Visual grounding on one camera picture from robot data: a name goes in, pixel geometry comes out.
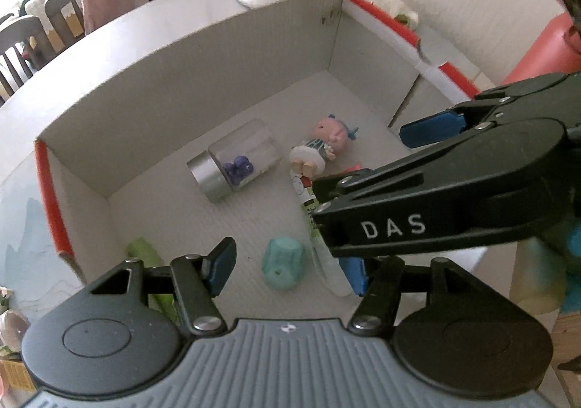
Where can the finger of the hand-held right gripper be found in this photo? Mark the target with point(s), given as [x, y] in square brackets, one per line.
[386, 208]
[431, 129]

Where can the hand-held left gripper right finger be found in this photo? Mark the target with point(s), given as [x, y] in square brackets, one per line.
[354, 274]

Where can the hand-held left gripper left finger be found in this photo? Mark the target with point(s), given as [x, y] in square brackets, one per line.
[222, 263]

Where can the clear tube with label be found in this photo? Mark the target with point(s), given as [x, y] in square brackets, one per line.
[327, 272]

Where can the coral plastic piece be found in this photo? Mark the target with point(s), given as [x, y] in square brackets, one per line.
[356, 170]

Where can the teal toy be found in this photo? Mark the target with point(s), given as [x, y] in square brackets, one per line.
[281, 260]

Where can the green plastic toy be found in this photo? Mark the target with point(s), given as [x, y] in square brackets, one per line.
[145, 251]

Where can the pig doll figurine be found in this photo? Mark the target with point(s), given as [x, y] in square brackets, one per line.
[327, 131]

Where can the glass jar silver lid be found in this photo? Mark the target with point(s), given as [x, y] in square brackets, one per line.
[245, 149]

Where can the red cardboard box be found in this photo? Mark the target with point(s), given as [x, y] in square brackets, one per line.
[181, 86]

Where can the yellow block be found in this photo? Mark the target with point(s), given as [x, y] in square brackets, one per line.
[16, 374]

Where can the clear plastic bottle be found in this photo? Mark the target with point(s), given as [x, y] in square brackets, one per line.
[538, 281]

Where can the red water bottle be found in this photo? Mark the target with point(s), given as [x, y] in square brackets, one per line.
[540, 54]

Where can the white power strip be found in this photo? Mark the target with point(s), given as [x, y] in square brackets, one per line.
[386, 2]

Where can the pink heart-shaped container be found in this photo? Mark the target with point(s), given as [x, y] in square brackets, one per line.
[13, 328]

